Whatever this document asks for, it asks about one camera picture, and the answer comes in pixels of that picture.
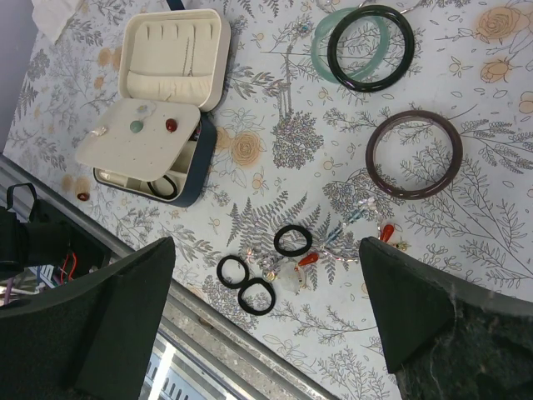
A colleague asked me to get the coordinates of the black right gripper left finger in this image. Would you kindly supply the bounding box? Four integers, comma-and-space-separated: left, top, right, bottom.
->
1, 237, 176, 397

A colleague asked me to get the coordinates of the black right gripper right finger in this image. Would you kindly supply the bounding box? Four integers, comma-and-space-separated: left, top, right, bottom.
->
359, 237, 532, 399

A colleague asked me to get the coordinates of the cream and navy jewelry box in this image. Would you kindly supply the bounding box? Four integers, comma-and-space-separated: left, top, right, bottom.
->
76, 8, 231, 208

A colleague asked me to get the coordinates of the red drop earring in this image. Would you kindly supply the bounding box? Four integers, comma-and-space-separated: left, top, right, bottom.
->
380, 224, 395, 243
298, 252, 319, 268

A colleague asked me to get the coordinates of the red bead on table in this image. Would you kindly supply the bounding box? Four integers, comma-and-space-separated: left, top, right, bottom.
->
77, 192, 90, 202

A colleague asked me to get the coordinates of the clear crystal pendant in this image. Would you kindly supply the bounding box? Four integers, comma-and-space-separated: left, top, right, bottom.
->
276, 267, 306, 294

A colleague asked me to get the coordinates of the silver snowflake earring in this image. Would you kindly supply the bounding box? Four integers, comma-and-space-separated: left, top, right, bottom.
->
90, 126, 107, 137

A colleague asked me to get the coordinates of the floral table mat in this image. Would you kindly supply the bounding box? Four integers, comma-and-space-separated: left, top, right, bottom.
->
5, 1, 532, 399

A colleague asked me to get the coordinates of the dark purple bangle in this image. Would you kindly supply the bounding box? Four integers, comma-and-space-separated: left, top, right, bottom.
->
365, 110, 464, 199

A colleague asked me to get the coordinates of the green stone pendant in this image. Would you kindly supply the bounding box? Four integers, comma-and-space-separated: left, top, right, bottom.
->
129, 120, 144, 133

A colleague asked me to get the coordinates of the red stone pendant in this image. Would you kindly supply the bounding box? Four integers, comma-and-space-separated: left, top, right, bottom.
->
166, 118, 178, 133

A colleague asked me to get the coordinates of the blue flower earring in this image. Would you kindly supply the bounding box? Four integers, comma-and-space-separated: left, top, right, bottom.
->
136, 104, 152, 115

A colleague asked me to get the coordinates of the pale green jade bangle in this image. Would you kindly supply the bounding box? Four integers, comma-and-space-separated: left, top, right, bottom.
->
310, 7, 391, 85

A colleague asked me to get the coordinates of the black bangle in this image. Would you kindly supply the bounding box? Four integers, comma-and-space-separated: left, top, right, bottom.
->
326, 5, 416, 93

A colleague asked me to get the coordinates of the white crumpled cloth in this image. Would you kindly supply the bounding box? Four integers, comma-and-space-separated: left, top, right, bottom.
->
32, 0, 82, 43

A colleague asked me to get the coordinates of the black hair tie in box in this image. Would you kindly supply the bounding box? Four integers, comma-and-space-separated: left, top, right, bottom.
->
148, 174, 180, 198

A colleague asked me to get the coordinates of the silver wire bangle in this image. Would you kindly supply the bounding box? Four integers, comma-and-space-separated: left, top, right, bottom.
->
358, 0, 426, 14

